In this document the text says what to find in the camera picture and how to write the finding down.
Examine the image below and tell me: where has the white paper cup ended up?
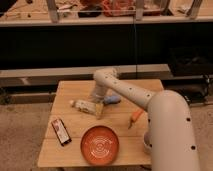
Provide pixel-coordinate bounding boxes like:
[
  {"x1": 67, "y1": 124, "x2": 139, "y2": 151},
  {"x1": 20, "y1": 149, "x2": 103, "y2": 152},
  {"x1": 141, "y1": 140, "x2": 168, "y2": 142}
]
[{"x1": 143, "y1": 131, "x2": 151, "y2": 155}]

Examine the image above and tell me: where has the blue sponge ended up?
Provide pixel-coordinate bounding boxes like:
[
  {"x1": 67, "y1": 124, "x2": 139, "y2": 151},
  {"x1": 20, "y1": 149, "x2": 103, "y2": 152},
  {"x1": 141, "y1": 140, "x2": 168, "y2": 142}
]
[{"x1": 103, "y1": 95, "x2": 121, "y2": 105}]

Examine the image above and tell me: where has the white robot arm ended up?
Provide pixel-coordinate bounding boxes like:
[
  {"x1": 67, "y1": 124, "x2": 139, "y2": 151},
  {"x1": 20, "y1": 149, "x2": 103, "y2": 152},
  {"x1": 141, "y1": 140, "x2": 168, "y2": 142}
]
[{"x1": 91, "y1": 68, "x2": 201, "y2": 171}]

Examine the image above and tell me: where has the orange ceramic bowl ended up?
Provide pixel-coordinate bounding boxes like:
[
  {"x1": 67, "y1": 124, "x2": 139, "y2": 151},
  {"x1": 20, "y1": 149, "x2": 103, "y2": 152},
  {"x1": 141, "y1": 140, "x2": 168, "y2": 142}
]
[{"x1": 80, "y1": 125, "x2": 119, "y2": 166}]

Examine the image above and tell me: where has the wooden folding table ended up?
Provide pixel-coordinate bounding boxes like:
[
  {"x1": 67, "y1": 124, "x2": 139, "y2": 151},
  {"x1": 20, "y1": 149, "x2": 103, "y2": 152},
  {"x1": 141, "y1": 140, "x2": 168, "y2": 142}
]
[{"x1": 36, "y1": 78, "x2": 165, "y2": 169}]

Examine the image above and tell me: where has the white plastic bottle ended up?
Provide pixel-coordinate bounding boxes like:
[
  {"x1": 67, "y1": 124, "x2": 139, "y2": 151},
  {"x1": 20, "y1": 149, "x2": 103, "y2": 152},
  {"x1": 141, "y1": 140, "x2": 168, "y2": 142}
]
[{"x1": 69, "y1": 100, "x2": 96, "y2": 114}]

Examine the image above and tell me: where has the grey metal bench rail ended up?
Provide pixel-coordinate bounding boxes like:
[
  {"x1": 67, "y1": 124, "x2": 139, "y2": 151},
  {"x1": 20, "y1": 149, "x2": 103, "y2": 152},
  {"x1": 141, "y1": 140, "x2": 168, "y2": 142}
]
[{"x1": 0, "y1": 64, "x2": 171, "y2": 87}]

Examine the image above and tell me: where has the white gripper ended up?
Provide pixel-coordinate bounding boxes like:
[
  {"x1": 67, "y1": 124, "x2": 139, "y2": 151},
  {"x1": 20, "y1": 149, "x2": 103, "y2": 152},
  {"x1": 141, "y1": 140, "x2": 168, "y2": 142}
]
[{"x1": 90, "y1": 84, "x2": 108, "y2": 120}]

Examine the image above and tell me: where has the black hanging cable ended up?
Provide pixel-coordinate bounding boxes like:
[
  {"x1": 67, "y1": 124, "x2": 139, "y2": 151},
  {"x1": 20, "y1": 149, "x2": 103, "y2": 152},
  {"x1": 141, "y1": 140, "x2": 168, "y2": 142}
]
[{"x1": 132, "y1": 14, "x2": 139, "y2": 80}]

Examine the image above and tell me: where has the orange carrot toy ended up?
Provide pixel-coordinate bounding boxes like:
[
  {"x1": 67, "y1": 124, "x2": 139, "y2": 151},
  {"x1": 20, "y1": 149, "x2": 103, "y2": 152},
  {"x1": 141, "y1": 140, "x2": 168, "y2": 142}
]
[{"x1": 128, "y1": 108, "x2": 144, "y2": 128}]

